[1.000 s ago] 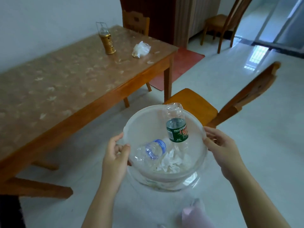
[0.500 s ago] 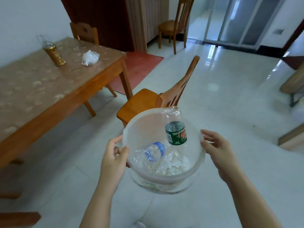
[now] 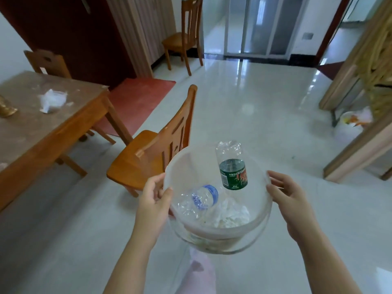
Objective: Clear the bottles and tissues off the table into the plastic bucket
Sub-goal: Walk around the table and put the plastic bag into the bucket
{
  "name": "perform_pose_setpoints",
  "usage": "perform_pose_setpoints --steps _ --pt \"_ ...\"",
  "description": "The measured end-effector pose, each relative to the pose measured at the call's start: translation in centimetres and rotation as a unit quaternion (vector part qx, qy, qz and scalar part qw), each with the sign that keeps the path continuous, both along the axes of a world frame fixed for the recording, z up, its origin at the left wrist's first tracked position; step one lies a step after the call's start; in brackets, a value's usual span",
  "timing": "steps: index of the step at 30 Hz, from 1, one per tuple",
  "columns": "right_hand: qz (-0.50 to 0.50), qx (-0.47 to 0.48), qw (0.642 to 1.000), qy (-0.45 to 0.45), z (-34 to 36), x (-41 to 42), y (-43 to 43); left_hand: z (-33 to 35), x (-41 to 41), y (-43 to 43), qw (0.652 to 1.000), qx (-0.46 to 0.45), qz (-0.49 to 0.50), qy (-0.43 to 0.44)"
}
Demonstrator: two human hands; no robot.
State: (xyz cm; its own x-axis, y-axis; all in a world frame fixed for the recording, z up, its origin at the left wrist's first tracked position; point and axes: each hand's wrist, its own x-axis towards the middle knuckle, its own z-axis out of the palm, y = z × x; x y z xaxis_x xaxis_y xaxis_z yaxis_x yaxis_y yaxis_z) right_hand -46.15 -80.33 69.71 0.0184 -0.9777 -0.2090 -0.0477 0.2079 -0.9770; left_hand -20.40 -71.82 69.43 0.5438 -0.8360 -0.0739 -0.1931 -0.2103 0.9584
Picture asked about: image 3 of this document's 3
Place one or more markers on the person's right hand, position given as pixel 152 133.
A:
pixel 295 211

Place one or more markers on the person's left hand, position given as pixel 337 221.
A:
pixel 151 214

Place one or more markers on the blue label plastic bottle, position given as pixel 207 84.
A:
pixel 202 197

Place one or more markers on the translucent plastic bucket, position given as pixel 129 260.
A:
pixel 190 171

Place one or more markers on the green label plastic bottle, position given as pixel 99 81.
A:
pixel 232 177

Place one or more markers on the white plastic bag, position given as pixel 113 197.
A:
pixel 52 101

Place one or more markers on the person's left forearm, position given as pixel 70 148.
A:
pixel 131 269

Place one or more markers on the person's right forearm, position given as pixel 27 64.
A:
pixel 324 266

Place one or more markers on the person's pink trousers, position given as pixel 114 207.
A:
pixel 196 272

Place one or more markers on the orange wooden chair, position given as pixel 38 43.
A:
pixel 131 162
pixel 174 39
pixel 58 68

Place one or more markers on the white bucket with orange print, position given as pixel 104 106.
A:
pixel 352 119

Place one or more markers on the red floor mat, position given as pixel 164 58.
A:
pixel 137 101

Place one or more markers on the light wooden partition shelf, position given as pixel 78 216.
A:
pixel 338 88

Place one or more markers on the brown floral table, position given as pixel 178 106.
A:
pixel 30 128

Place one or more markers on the gold lantern with clear dome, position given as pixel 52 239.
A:
pixel 6 108

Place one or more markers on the wood grain wardrobe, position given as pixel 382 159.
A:
pixel 144 33

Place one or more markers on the glass sliding door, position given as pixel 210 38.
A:
pixel 260 27

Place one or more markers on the grey wall panel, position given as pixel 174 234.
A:
pixel 307 36

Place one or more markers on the dark red door frame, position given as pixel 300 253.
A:
pixel 76 42
pixel 332 30

